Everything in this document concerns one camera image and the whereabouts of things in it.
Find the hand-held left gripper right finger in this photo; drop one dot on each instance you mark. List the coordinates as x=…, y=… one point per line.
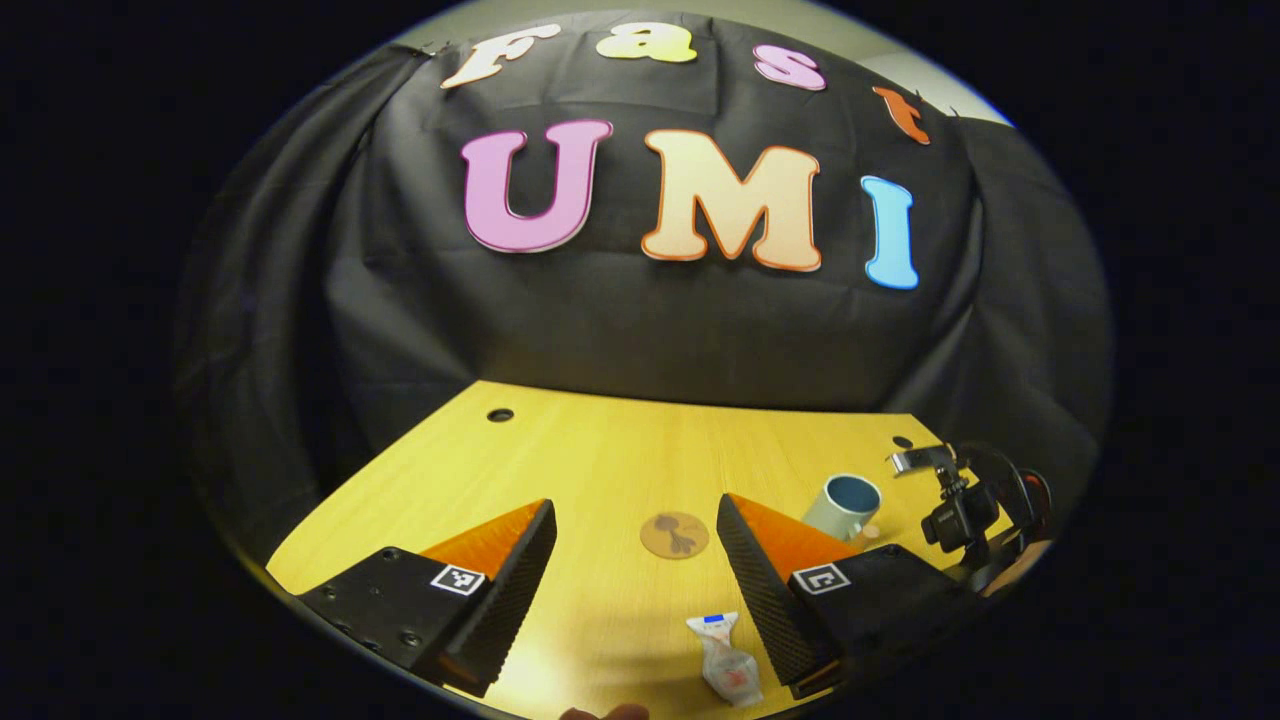
x=765, y=595

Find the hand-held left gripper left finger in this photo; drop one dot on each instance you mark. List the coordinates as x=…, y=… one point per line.
x=510, y=595

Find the pale green cup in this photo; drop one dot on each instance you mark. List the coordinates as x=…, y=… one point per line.
x=830, y=515

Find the round brown coaster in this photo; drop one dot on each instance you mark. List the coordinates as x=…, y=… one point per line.
x=674, y=535

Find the yellow wooden desktop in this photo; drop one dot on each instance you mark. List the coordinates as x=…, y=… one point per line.
x=600, y=450

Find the black backdrop cloth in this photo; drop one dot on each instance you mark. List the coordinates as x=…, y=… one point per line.
x=650, y=320

